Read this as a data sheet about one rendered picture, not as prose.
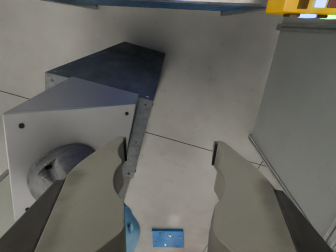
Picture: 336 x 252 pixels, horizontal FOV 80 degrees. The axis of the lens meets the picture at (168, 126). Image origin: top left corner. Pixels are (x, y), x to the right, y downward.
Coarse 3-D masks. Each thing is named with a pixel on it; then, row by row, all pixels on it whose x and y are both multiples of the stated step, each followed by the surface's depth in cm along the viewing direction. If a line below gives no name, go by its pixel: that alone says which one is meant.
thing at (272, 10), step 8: (272, 0) 44; (280, 0) 41; (288, 0) 39; (296, 0) 39; (312, 0) 39; (328, 0) 39; (272, 8) 44; (280, 8) 41; (288, 8) 40; (296, 8) 40; (312, 8) 40; (320, 8) 40; (328, 8) 40
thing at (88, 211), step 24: (120, 144) 12; (96, 168) 9; (120, 168) 10; (72, 192) 8; (96, 192) 8; (72, 216) 7; (96, 216) 7; (120, 216) 7; (48, 240) 6; (72, 240) 6; (96, 240) 6; (120, 240) 7
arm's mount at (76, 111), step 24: (48, 96) 41; (72, 96) 44; (96, 96) 47; (120, 96) 51; (24, 120) 34; (48, 120) 37; (72, 120) 41; (96, 120) 44; (120, 120) 49; (24, 144) 37; (48, 144) 40; (96, 144) 48; (24, 168) 39; (24, 192) 42
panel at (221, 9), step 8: (72, 0) 99; (80, 0) 97; (88, 0) 95; (96, 0) 93; (104, 0) 91; (112, 0) 89; (120, 0) 87; (128, 0) 86; (136, 0) 84; (168, 8) 123; (176, 8) 119; (184, 8) 116; (192, 8) 113; (200, 8) 110; (208, 8) 108; (216, 8) 105; (224, 8) 103; (232, 8) 100
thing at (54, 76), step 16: (112, 48) 108; (128, 48) 121; (144, 48) 139; (64, 64) 64; (80, 64) 68; (96, 64) 73; (112, 64) 79; (128, 64) 86; (144, 64) 95; (160, 64) 105; (48, 80) 55; (96, 80) 59; (112, 80) 63; (128, 80) 67; (144, 80) 72; (144, 96) 58; (144, 112) 59; (144, 128) 61; (128, 144) 64; (128, 160) 67; (128, 176) 70
